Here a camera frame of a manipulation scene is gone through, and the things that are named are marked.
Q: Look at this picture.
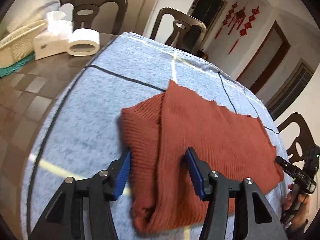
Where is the rust red knit sweater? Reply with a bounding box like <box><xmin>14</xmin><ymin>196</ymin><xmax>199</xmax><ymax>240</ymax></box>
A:
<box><xmin>121</xmin><ymin>81</ymin><xmax>284</xmax><ymax>233</ymax></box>

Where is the person's right hand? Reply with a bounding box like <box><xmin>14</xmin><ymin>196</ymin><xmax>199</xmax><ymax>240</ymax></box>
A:
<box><xmin>282</xmin><ymin>182</ymin><xmax>311</xmax><ymax>230</ymax></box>

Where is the dark chair right side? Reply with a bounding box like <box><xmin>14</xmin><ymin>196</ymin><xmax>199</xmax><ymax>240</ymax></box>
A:
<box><xmin>277</xmin><ymin>112</ymin><xmax>316</xmax><ymax>164</ymax></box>

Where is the blue checked table cloth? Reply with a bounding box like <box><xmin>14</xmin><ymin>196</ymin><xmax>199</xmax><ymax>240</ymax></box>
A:
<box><xmin>20</xmin><ymin>33</ymin><xmax>287</xmax><ymax>239</ymax></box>

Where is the white tape roll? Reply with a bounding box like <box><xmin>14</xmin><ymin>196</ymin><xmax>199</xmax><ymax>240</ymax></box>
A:
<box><xmin>66</xmin><ymin>28</ymin><xmax>100</xmax><ymax>56</ymax></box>

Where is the dark chair at far end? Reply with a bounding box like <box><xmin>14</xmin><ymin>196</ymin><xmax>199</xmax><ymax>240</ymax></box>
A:
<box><xmin>150</xmin><ymin>7</ymin><xmax>207</xmax><ymax>55</ymax></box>

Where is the white tissue box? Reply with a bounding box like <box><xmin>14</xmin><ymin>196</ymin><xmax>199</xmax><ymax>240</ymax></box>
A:
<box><xmin>33</xmin><ymin>11</ymin><xmax>73</xmax><ymax>60</ymax></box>

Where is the teal crochet mat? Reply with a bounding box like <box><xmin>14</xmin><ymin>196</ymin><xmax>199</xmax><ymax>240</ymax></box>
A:
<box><xmin>0</xmin><ymin>52</ymin><xmax>34</xmax><ymax>78</ymax></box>

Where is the red Chinese knot decoration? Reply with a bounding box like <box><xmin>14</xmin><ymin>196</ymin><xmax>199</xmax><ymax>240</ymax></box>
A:
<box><xmin>214</xmin><ymin>2</ymin><xmax>260</xmax><ymax>55</ymax></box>

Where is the cream woven basket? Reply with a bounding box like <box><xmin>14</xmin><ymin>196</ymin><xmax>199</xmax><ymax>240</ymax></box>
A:
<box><xmin>0</xmin><ymin>20</ymin><xmax>48</xmax><ymax>68</ymax></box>

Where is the dark chair far left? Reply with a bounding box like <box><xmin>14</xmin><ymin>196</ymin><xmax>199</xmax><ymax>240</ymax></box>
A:
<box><xmin>60</xmin><ymin>0</ymin><xmax>127</xmax><ymax>35</ymax></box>

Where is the white plastic bag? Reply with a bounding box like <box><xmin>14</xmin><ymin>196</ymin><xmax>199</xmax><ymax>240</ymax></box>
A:
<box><xmin>1</xmin><ymin>0</ymin><xmax>60</xmax><ymax>36</ymax></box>

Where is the black tracking camera box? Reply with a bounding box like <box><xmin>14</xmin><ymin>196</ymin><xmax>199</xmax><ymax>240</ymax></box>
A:
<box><xmin>303</xmin><ymin>145</ymin><xmax>319</xmax><ymax>179</ymax></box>

